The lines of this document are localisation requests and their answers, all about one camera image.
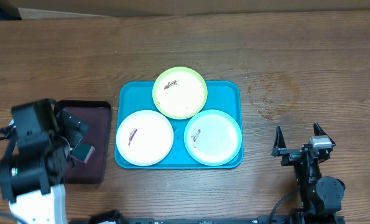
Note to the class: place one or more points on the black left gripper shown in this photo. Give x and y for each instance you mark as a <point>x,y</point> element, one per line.
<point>74,128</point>

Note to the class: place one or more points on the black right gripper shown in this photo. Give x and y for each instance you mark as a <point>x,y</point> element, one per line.
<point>291,155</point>

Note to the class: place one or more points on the green pink sponge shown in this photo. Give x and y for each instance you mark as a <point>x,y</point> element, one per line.
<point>82,152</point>

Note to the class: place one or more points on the white plate with stain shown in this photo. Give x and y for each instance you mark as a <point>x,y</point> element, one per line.
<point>144,138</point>

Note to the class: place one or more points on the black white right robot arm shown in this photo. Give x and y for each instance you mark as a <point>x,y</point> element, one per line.
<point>320,196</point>

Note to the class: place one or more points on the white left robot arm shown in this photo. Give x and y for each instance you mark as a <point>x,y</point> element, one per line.
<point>42,137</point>

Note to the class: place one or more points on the black water tray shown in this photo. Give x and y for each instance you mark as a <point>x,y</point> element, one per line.
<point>98,115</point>

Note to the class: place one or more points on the blue plastic tray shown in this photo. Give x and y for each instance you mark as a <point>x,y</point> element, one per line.
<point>134,96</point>

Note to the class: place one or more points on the light blue plate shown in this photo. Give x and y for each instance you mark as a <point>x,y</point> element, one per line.
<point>213,138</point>

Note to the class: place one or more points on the yellow plate with stain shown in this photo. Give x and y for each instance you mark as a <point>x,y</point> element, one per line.
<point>179,93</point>

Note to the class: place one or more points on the brown cardboard back wall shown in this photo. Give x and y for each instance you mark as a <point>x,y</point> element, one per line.
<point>42,9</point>

